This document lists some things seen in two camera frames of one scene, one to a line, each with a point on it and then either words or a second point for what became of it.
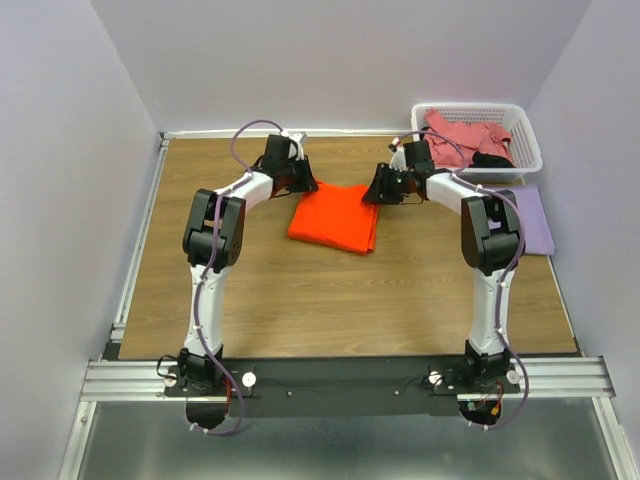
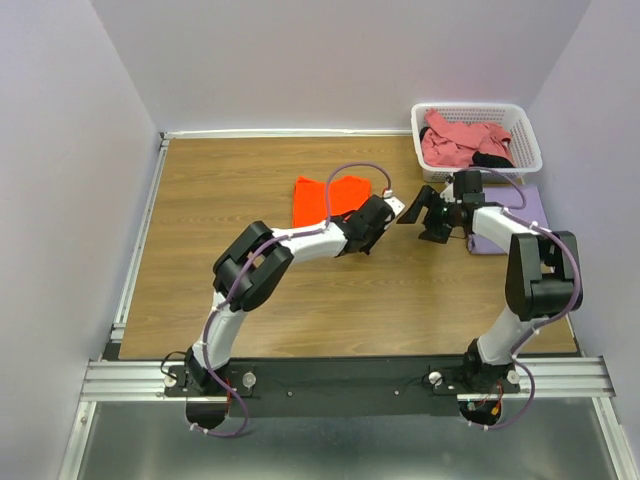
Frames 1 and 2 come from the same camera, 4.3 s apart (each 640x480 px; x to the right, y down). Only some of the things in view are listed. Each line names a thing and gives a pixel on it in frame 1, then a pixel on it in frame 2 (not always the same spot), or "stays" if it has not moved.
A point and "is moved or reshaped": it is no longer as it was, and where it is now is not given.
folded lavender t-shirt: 538,236 stays
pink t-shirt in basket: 455,144 stays
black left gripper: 306,182 → 378,235
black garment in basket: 480,160 stays
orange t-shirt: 336,215 is moved or reshaped
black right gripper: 380,195 → 430,199
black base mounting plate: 336,387 stays
